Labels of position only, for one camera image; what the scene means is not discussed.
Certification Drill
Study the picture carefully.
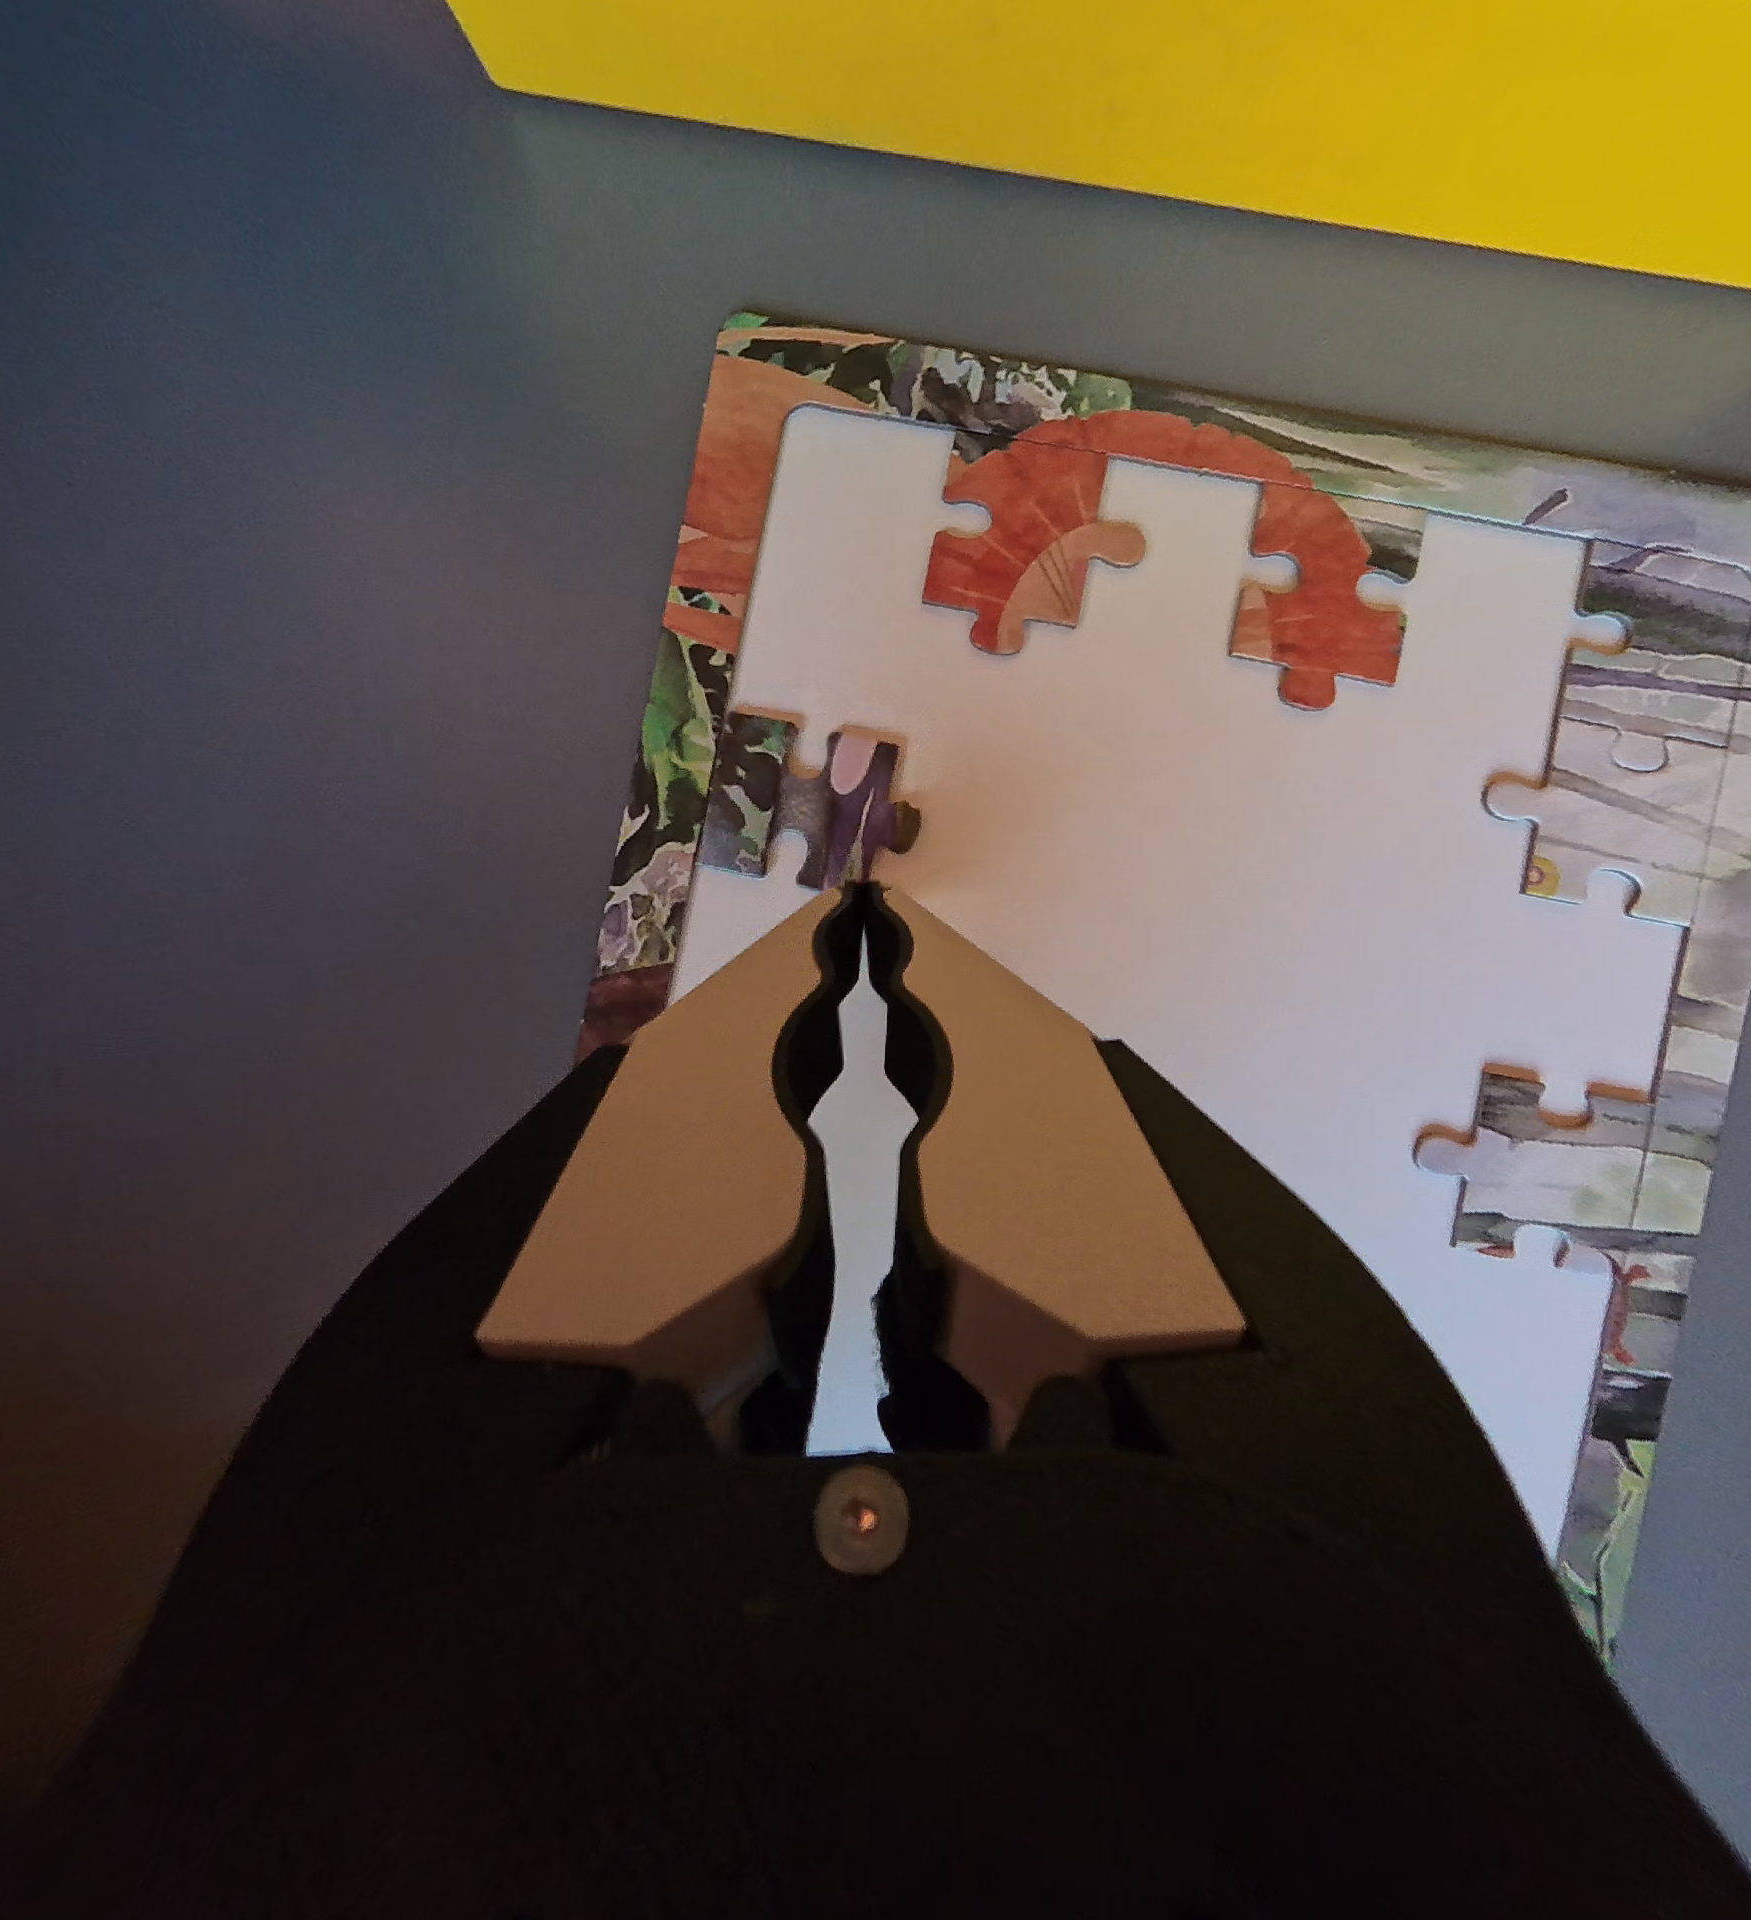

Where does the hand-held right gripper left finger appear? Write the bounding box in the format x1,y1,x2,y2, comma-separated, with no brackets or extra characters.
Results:
474,885,868,1443

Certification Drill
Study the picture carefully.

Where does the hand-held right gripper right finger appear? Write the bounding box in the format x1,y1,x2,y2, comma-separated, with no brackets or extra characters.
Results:
871,885,1253,1423

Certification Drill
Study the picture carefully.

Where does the puzzle frame board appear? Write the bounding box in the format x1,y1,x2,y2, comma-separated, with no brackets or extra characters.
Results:
575,307,1751,1677

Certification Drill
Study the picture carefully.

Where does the purple pink puzzle piece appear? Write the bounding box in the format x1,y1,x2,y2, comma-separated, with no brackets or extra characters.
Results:
701,705,925,894

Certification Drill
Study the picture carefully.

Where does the red fan puzzle piece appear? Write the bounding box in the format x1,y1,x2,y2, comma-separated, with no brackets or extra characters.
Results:
924,448,1151,660

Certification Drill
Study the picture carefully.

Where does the yellow plastic bin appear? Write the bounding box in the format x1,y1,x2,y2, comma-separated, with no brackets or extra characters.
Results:
443,0,1751,304

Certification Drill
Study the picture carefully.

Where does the grey desk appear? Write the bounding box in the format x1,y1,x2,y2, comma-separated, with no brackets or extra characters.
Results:
0,0,1751,1920

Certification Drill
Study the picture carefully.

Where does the grey brown puzzle piece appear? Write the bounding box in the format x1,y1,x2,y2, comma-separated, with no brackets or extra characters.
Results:
1411,1060,1720,1281

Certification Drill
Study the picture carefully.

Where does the grey striped puzzle piece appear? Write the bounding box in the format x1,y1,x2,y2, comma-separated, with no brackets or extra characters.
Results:
1561,525,1751,775

